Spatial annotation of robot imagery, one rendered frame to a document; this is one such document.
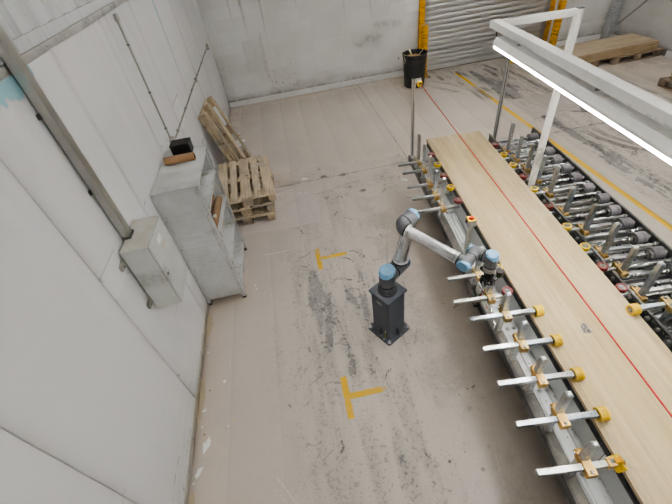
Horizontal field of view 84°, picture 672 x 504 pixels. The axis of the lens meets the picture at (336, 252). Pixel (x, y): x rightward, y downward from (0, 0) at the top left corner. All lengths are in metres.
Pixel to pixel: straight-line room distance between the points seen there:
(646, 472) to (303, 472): 2.22
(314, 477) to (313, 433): 0.33
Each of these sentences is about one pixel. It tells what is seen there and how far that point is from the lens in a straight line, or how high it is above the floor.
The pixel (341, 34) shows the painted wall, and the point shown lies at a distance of 9.79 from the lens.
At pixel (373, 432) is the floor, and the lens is 3.46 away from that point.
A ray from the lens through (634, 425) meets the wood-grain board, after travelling 2.86.
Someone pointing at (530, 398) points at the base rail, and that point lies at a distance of 2.95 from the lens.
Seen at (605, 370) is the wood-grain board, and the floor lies 0.90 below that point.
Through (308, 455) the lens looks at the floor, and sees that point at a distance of 3.46.
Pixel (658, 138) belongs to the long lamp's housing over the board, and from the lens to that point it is 2.12.
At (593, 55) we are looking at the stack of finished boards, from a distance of 10.59.
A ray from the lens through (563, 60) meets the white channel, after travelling 2.69.
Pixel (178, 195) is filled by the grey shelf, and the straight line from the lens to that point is 3.71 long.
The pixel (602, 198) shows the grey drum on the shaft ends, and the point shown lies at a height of 0.84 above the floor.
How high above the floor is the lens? 3.23
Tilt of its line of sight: 42 degrees down
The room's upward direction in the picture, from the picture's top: 9 degrees counter-clockwise
